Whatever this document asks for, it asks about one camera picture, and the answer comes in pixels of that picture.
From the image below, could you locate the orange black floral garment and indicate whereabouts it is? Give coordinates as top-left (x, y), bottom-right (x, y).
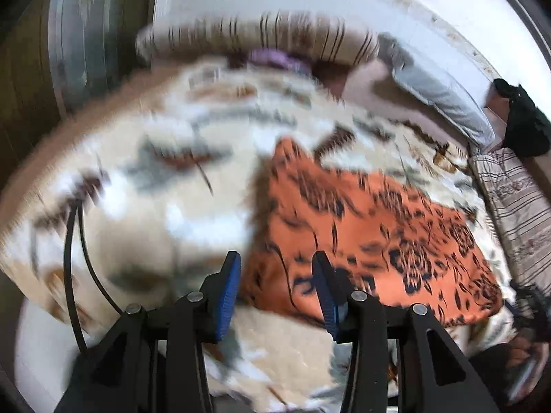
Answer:
top-left (241, 138), bottom-right (502, 326)

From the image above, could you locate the cream leaf-patterned blanket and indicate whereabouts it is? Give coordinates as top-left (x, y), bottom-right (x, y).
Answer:
top-left (1, 59), bottom-right (514, 412)

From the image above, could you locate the striped floral pillow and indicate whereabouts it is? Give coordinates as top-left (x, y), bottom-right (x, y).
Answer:
top-left (469, 148), bottom-right (550, 295)

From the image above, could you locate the black cloth on headboard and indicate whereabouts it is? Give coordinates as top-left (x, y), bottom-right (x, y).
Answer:
top-left (493, 78), bottom-right (550, 158)

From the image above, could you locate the pink bed sheet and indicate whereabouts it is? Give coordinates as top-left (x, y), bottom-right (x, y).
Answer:
top-left (312, 59), bottom-right (468, 147)

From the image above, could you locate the grey pillow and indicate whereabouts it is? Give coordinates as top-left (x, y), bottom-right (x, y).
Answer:
top-left (378, 33), bottom-right (496, 149)

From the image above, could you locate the purple cloth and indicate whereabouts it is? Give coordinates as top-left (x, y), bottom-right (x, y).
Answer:
top-left (247, 49), bottom-right (311, 75)

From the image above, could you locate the striped bolster pillow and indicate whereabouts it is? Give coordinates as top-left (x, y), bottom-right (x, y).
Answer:
top-left (135, 10), bottom-right (379, 66)

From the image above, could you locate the wooden glass-panel door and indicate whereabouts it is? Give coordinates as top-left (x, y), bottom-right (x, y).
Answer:
top-left (1, 0), bottom-right (154, 183)

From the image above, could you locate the black cable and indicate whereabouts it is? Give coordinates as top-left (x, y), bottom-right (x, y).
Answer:
top-left (62, 200), bottom-right (126, 353)

